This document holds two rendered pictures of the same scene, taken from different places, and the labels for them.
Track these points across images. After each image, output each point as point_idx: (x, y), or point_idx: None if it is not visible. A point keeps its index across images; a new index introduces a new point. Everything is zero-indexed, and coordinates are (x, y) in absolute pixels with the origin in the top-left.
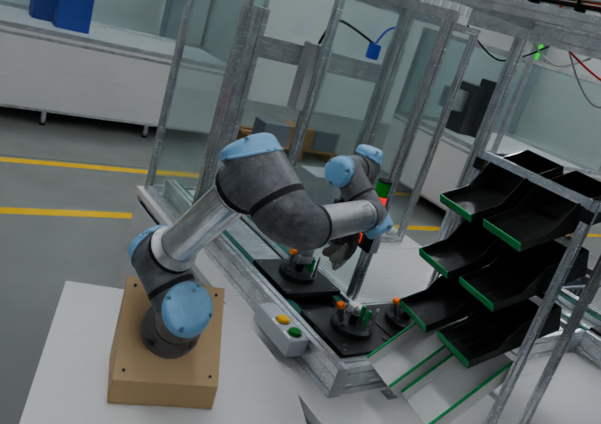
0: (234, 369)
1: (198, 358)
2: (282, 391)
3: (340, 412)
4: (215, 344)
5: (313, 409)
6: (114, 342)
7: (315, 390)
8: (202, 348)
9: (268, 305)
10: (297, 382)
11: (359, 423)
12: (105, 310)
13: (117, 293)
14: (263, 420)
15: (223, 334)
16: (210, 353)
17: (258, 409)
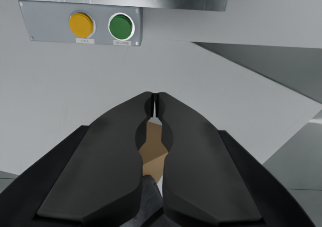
0: (133, 89)
1: (156, 167)
2: (178, 58)
3: (239, 5)
4: (152, 163)
5: (218, 39)
6: None
7: (192, 13)
8: (151, 169)
9: (33, 23)
10: (171, 28)
11: None
12: (37, 156)
13: (3, 141)
14: (206, 98)
15: (69, 72)
16: (157, 162)
17: (192, 95)
